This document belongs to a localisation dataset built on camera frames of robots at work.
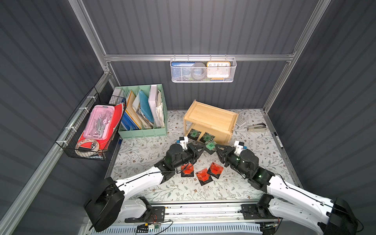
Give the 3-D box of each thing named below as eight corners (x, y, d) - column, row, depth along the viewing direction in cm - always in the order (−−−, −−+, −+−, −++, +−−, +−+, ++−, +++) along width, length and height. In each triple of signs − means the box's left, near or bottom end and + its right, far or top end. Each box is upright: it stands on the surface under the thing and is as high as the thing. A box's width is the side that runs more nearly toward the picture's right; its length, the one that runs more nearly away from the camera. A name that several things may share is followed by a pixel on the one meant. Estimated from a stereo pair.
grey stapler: (247, 131, 109) (249, 129, 107) (246, 125, 113) (247, 123, 111) (266, 131, 109) (267, 129, 107) (263, 125, 113) (265, 123, 111)
